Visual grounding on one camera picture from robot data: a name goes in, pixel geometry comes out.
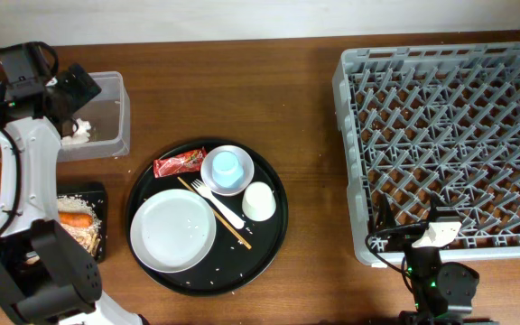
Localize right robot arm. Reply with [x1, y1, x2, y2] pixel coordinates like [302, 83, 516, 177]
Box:
[370, 194, 479, 324]

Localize white tissue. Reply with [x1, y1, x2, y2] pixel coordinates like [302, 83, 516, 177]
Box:
[61, 118, 91, 146]

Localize clear plastic bin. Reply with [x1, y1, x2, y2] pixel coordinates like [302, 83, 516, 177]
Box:
[0, 70, 132, 163]

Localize grey dishwasher rack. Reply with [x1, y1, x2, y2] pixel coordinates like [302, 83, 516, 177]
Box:
[332, 42, 520, 267]

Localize white bowl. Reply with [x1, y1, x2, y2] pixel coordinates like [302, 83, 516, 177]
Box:
[200, 145, 255, 196]

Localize red snack wrapper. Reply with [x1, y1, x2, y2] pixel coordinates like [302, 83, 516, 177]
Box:
[153, 147, 207, 178]

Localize light blue cup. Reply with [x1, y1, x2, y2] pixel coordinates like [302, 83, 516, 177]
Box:
[212, 151, 244, 188]

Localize rice and food scraps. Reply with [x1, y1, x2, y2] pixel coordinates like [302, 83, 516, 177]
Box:
[57, 195, 102, 259]

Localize wooden chopstick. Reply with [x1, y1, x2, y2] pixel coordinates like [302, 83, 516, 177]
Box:
[177, 177, 252, 250]

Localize white cup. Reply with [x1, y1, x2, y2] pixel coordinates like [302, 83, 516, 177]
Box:
[242, 181, 276, 222]

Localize black rectangular tray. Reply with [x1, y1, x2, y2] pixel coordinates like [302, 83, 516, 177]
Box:
[57, 182, 108, 263]

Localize orange carrot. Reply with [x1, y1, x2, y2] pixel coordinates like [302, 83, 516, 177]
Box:
[59, 212, 93, 228]

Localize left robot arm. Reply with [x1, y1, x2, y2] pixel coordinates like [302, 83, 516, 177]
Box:
[0, 42, 146, 324]

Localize white plate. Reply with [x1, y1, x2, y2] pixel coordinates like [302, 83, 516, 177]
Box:
[129, 190, 217, 274]

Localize round black serving tray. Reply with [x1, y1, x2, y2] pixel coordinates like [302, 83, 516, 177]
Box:
[124, 138, 289, 296]

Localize white plastic fork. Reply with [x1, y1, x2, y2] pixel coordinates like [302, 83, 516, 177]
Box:
[191, 180, 245, 229]

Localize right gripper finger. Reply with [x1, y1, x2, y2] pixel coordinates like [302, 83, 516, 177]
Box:
[429, 192, 457, 217]
[375, 194, 396, 232]

